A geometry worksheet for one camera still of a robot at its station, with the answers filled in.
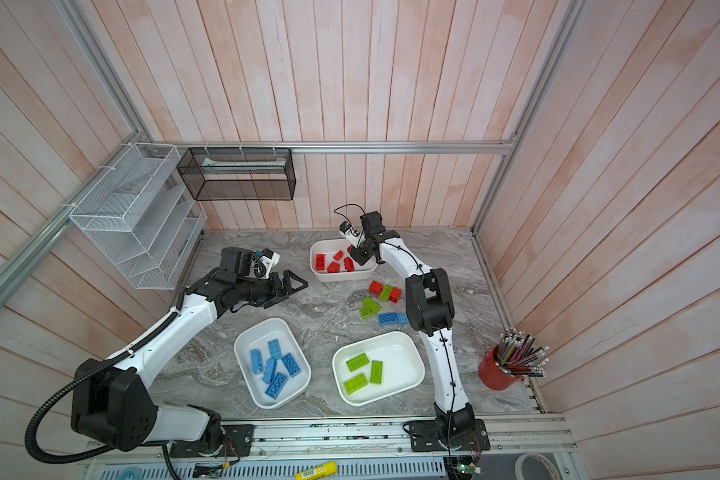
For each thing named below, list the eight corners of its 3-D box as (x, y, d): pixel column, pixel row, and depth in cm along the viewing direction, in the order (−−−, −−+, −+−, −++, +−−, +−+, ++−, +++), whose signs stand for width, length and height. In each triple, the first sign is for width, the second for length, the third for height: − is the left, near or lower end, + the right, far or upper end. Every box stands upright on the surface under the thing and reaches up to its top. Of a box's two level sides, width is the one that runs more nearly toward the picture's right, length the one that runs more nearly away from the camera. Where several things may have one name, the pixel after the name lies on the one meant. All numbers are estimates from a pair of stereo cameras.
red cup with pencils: (484, 394, 82) (511, 373, 68) (473, 354, 90) (496, 328, 76) (523, 394, 82) (558, 373, 68) (509, 355, 90) (538, 328, 76)
